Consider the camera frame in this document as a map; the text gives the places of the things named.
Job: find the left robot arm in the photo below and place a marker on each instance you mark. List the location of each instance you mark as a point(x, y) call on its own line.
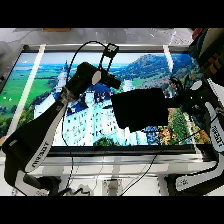
point(33, 140)

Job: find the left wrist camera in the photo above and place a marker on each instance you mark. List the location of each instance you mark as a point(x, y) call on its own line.
point(111, 49)

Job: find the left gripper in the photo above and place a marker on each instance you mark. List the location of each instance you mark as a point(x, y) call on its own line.
point(110, 80)

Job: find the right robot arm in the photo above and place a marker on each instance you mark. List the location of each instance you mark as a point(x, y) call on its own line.
point(195, 100)

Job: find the black garment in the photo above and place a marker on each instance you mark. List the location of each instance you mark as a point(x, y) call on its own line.
point(140, 110)

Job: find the silver frame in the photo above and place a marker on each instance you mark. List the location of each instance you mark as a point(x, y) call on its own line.
point(110, 162)

